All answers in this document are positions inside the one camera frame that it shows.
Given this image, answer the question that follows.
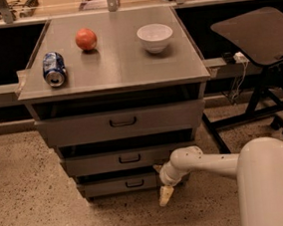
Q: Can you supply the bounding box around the black side table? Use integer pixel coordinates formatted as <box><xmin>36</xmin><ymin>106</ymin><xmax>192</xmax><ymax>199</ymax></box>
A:
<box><xmin>202</xmin><ymin>7</ymin><xmax>283</xmax><ymax>154</ymax></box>

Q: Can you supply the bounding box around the blue soda can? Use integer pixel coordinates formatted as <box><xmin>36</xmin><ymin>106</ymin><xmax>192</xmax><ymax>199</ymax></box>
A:
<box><xmin>43</xmin><ymin>52</ymin><xmax>67</xmax><ymax>88</ymax></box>

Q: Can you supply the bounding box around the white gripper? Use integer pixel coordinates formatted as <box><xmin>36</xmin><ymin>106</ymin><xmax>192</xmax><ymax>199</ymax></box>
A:
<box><xmin>152</xmin><ymin>162</ymin><xmax>184</xmax><ymax>207</ymax></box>

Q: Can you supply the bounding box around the red apple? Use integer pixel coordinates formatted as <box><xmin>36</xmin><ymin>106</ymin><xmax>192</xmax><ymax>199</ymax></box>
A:
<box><xmin>75</xmin><ymin>28</ymin><xmax>98</xmax><ymax>51</ymax></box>

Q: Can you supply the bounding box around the grey drawer cabinet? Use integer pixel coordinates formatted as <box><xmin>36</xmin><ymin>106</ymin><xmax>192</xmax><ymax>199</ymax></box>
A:
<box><xmin>9</xmin><ymin>1</ymin><xmax>222</xmax><ymax>209</ymax></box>

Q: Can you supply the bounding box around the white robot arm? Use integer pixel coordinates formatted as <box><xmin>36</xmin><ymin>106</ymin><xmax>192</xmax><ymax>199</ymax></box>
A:
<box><xmin>156</xmin><ymin>137</ymin><xmax>283</xmax><ymax>226</ymax></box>

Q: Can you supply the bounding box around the grey middle drawer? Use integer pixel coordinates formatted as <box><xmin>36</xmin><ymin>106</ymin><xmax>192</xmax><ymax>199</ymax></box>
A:
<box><xmin>60</xmin><ymin>141</ymin><xmax>193</xmax><ymax>177</ymax></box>

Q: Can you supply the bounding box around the grey drawer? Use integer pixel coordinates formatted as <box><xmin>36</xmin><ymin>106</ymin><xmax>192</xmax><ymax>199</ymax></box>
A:
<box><xmin>60</xmin><ymin>141</ymin><xmax>193</xmax><ymax>177</ymax></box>
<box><xmin>35</xmin><ymin>100</ymin><xmax>205</xmax><ymax>148</ymax></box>
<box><xmin>77</xmin><ymin>172</ymin><xmax>160</xmax><ymax>198</ymax></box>

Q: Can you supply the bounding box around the white power adapter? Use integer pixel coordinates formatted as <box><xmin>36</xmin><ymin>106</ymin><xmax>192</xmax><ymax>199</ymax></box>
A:
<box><xmin>233</xmin><ymin>52</ymin><xmax>248</xmax><ymax>64</ymax></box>

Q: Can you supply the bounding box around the grey top drawer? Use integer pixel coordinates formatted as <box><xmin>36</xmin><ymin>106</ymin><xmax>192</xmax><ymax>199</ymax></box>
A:
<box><xmin>35</xmin><ymin>100</ymin><xmax>205</xmax><ymax>148</ymax></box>

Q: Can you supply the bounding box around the white ceramic bowl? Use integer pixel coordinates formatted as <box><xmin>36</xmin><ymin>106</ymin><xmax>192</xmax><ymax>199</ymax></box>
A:
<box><xmin>137</xmin><ymin>23</ymin><xmax>173</xmax><ymax>54</ymax></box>

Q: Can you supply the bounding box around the grey bottom drawer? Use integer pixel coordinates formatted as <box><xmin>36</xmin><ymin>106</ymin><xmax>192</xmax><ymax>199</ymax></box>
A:
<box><xmin>77</xmin><ymin>172</ymin><xmax>160</xmax><ymax>198</ymax></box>

